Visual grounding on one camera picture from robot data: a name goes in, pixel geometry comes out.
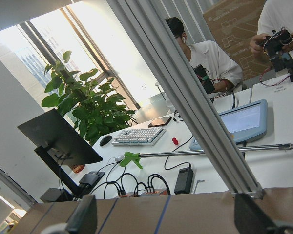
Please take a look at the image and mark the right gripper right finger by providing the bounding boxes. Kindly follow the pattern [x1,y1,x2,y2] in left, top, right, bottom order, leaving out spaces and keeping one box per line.
[234,194,283,234]

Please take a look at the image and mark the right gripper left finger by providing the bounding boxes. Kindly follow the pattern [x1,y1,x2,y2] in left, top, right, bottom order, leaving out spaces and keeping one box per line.
[65,195,97,234]

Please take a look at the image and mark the black power adapter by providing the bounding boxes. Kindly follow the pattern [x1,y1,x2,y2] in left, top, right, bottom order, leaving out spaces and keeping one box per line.
[174,164,194,195]

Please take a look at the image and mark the green grabber tool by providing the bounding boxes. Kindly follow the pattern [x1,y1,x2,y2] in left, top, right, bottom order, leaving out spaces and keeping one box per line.
[119,143,293,169]

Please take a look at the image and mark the black monitor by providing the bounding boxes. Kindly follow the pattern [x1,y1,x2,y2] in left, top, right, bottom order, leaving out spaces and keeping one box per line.
[18,109,103,166]

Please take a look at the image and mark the black computer mouse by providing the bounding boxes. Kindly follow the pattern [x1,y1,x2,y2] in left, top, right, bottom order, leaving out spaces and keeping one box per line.
[99,135,112,146]

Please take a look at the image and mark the teach pendant tablet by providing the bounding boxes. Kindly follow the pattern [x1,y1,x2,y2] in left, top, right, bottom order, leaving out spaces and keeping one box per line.
[189,99,268,151]

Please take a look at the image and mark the white keyboard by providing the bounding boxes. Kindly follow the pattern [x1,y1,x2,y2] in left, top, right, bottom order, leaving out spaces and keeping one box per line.
[112,127,166,146]

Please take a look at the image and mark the green potted plant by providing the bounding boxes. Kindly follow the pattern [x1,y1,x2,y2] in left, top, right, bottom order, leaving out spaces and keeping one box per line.
[41,51,134,145]

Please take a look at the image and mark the black smartphone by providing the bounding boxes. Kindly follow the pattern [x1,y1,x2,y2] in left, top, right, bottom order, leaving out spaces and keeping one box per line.
[148,116,172,128]

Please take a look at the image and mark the seated person white shirt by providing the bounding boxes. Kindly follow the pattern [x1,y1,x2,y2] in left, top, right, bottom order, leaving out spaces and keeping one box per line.
[166,17,243,95]

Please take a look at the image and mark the aluminium frame post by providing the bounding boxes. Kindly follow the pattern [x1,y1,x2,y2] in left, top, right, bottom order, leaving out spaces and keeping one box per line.
[108,0,263,198]

